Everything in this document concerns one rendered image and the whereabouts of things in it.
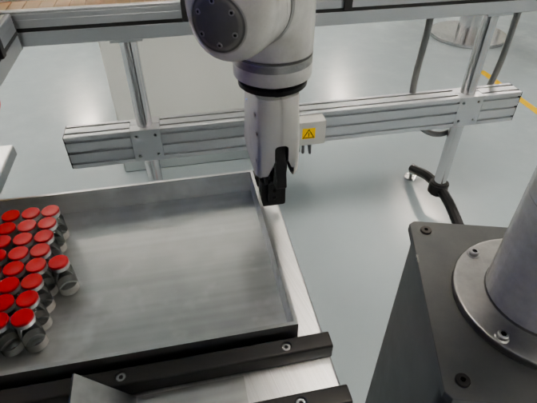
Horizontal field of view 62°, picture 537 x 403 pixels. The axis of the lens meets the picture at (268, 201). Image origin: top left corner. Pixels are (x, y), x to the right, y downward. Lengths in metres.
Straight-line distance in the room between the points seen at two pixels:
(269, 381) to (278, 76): 0.29
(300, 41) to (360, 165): 1.85
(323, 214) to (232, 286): 1.46
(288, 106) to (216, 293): 0.22
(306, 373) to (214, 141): 1.15
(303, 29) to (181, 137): 1.09
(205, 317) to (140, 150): 1.09
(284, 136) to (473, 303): 0.29
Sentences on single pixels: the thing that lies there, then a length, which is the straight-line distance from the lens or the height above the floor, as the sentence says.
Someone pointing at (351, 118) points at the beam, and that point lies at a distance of 1.60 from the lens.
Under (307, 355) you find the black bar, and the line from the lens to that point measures 0.46.
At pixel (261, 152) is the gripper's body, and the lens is 0.48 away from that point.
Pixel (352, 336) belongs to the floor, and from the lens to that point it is 1.56.
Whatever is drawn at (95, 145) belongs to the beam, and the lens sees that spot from 1.53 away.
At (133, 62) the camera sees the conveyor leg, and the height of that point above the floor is 0.76.
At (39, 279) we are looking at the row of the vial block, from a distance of 0.52.
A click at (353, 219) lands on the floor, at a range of 1.95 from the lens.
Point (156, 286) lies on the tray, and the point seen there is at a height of 0.88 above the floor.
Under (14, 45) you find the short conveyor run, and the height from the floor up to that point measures 0.87.
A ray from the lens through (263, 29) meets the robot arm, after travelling 0.37.
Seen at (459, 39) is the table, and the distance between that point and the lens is 4.00.
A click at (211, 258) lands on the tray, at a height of 0.88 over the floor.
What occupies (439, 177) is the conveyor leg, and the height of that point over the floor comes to 0.18.
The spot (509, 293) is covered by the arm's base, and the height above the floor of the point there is 0.90.
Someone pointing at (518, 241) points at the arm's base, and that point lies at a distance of 0.52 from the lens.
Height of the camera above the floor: 1.28
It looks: 40 degrees down
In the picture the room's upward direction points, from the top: straight up
